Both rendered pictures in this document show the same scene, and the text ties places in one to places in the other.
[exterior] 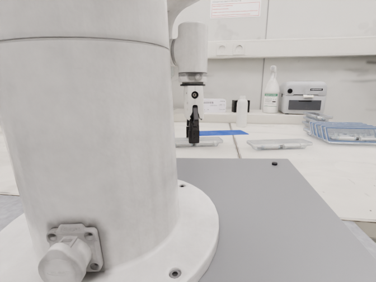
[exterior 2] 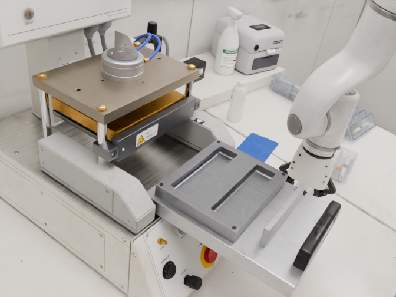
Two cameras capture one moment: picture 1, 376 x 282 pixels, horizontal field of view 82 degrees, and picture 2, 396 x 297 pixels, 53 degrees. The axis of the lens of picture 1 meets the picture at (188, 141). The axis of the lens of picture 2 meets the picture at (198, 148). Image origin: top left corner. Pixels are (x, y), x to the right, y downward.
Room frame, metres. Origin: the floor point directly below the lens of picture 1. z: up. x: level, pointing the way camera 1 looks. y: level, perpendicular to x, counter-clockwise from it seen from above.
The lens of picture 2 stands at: (0.47, 0.83, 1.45)
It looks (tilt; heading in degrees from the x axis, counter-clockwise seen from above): 35 degrees down; 302
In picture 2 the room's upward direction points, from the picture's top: 9 degrees clockwise
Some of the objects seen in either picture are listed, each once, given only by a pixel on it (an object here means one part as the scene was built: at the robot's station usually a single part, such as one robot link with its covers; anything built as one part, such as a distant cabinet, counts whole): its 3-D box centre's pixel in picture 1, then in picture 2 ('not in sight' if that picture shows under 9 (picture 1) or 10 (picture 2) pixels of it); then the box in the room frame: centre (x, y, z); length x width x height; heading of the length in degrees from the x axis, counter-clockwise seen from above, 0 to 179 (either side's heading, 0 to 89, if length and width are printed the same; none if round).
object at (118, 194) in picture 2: not in sight; (94, 179); (0.91, 0.46, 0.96); 0.25 x 0.05 x 0.07; 3
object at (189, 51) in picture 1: (191, 49); (330, 114); (0.66, -0.01, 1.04); 0.09 x 0.08 x 0.13; 67
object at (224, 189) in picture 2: not in sight; (224, 184); (0.72, 0.32, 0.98); 0.20 x 0.17 x 0.03; 93
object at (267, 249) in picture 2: not in sight; (244, 201); (0.68, 0.31, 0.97); 0.30 x 0.22 x 0.08; 3
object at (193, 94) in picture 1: (192, 100); (312, 163); (0.66, -0.01, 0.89); 0.10 x 0.08 x 0.11; 7
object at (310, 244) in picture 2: not in sight; (319, 232); (0.54, 0.31, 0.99); 0.15 x 0.02 x 0.04; 93
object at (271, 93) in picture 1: (272, 89); (228, 42); (1.22, -0.46, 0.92); 0.09 x 0.08 x 0.25; 152
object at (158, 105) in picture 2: not in sight; (125, 91); (0.98, 0.32, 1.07); 0.22 x 0.17 x 0.10; 93
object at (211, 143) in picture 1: (192, 142); not in sight; (0.66, -0.01, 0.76); 0.18 x 0.06 x 0.02; 97
